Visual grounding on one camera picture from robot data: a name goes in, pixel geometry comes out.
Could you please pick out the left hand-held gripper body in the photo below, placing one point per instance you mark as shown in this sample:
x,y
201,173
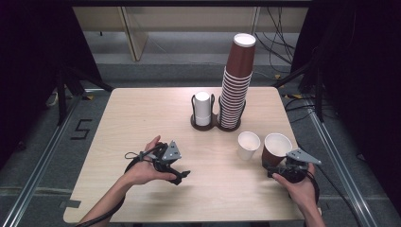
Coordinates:
x,y
171,153

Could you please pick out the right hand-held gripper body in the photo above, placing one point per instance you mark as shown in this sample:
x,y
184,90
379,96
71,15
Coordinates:
x,y
296,173

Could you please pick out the single brown paper cup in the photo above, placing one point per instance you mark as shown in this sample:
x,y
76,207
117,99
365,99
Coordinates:
x,y
269,159

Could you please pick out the single white paper cup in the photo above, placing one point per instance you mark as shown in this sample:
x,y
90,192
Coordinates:
x,y
247,153

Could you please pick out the stack of white paper cups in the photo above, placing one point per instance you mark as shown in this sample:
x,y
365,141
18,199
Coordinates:
x,y
202,107

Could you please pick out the stack of brown paper cups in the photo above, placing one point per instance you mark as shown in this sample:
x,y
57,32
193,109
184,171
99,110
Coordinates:
x,y
239,63

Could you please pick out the person's right hand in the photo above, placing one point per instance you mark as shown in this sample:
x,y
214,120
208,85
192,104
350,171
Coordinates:
x,y
302,192

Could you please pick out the person's left hand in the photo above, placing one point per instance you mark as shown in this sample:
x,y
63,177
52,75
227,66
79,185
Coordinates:
x,y
142,170

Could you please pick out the black stand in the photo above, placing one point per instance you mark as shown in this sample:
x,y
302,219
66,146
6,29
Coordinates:
x,y
61,94
318,94

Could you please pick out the black tape floor marking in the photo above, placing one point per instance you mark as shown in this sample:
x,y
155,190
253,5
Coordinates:
x,y
78,138

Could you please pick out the black curtain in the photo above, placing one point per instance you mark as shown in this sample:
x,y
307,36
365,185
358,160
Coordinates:
x,y
31,47
362,63

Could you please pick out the beige cabinet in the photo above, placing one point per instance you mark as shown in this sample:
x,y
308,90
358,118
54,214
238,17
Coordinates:
x,y
189,19

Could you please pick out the metal floor rail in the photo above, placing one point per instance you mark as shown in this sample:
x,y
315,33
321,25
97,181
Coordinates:
x,y
345,176
36,176

